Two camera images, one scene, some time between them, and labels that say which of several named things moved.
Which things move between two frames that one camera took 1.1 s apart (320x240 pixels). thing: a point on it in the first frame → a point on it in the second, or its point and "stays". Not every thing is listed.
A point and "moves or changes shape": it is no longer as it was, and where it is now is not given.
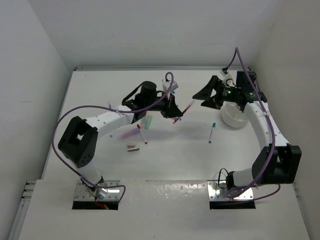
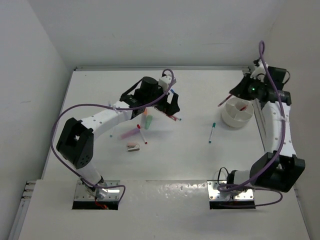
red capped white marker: (139, 126) stays
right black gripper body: (228, 94) → (255, 85)
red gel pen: (177, 120) moves or changes shape
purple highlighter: (130, 133) stays
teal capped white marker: (213, 128) stays
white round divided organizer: (232, 115) stays
